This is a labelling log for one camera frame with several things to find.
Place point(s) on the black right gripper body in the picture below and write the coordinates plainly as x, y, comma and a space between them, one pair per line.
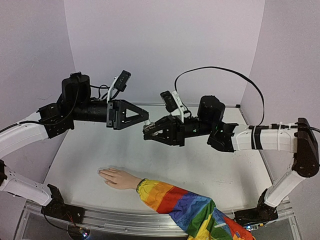
180, 131

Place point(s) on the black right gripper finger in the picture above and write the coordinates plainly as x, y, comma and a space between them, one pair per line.
164, 138
169, 119

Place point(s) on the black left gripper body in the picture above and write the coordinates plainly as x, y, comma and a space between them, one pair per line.
81, 111

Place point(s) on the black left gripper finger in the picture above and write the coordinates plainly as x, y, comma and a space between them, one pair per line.
122, 121
125, 107

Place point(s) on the glitter nail polish bottle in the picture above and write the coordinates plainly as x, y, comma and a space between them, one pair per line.
148, 129

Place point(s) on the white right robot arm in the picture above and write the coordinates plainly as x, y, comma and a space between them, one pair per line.
290, 151

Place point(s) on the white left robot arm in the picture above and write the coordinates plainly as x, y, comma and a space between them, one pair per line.
19, 142

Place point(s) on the mannequin hand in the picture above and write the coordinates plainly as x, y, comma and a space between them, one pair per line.
119, 179

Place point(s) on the rainbow coloured sleeve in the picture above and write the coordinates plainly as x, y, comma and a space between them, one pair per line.
195, 214

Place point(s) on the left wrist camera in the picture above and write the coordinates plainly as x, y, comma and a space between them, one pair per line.
118, 85

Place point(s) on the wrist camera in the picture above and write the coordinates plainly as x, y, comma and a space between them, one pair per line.
118, 85
174, 105

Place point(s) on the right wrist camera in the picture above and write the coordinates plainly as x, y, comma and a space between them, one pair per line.
174, 105

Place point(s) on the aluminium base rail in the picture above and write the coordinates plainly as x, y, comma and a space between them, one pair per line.
148, 224

